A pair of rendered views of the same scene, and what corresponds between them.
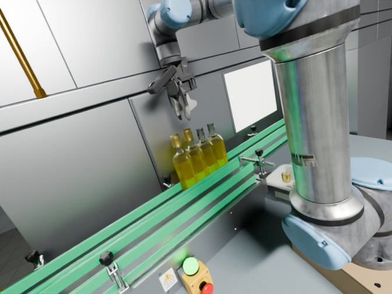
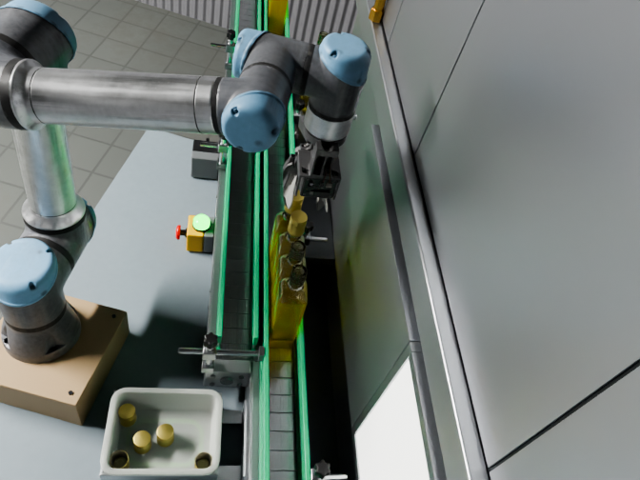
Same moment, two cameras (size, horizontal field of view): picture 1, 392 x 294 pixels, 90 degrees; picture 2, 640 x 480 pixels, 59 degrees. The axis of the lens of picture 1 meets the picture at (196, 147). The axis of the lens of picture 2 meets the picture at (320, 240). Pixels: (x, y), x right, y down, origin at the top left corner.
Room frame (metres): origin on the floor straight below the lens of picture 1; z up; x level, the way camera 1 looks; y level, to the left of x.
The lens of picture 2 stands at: (0.97, -0.69, 1.99)
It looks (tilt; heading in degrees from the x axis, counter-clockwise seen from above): 50 degrees down; 105
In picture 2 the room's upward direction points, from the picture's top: 18 degrees clockwise
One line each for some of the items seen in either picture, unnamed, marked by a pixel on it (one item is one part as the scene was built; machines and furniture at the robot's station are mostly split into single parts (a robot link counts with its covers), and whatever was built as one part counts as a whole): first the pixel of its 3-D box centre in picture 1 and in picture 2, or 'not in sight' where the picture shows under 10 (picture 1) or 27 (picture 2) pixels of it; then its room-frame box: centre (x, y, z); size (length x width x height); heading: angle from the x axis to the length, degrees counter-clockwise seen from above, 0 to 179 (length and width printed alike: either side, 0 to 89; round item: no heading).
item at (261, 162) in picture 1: (256, 163); (221, 353); (0.72, -0.22, 0.95); 0.17 x 0.03 x 0.12; 32
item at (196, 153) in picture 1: (198, 170); (285, 268); (0.72, 0.02, 0.99); 0.06 x 0.06 x 0.21; 33
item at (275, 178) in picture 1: (297, 186); (165, 436); (0.70, -0.37, 0.80); 0.22 x 0.17 x 0.09; 32
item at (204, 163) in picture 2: not in sight; (206, 159); (0.28, 0.35, 0.79); 0.08 x 0.08 x 0.08; 32
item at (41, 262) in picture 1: (43, 266); (303, 120); (0.48, 0.53, 0.94); 0.07 x 0.04 x 0.13; 32
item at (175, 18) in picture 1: (177, 13); (271, 67); (0.65, -0.05, 1.51); 0.11 x 0.11 x 0.08; 21
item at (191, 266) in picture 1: (190, 265); (201, 222); (0.43, 0.11, 0.84); 0.04 x 0.04 x 0.03
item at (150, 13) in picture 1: (161, 26); (337, 76); (0.73, 0.00, 1.51); 0.09 x 0.08 x 0.11; 21
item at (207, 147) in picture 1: (209, 163); (286, 290); (0.75, -0.03, 0.99); 0.06 x 0.06 x 0.21; 33
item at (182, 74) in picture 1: (178, 76); (319, 158); (0.74, -0.01, 1.35); 0.09 x 0.08 x 0.12; 123
